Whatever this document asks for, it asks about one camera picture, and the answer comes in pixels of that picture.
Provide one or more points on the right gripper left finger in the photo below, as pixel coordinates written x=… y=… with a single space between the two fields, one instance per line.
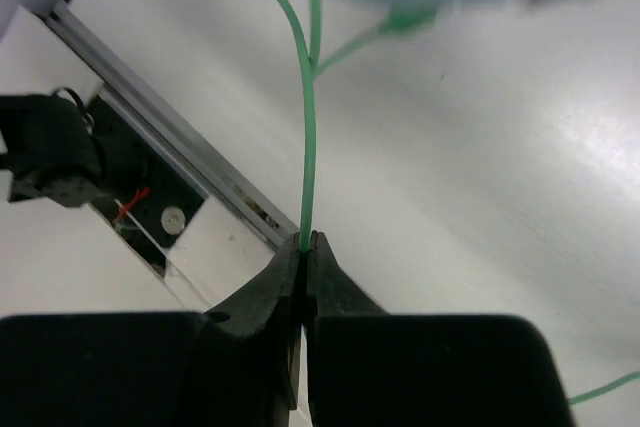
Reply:
x=236 y=364

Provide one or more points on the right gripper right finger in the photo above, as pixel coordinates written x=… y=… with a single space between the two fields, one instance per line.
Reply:
x=368 y=367

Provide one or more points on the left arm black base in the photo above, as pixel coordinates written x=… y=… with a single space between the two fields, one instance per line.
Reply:
x=77 y=153

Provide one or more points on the aluminium front rail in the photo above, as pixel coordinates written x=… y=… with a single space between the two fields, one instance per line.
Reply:
x=170 y=134

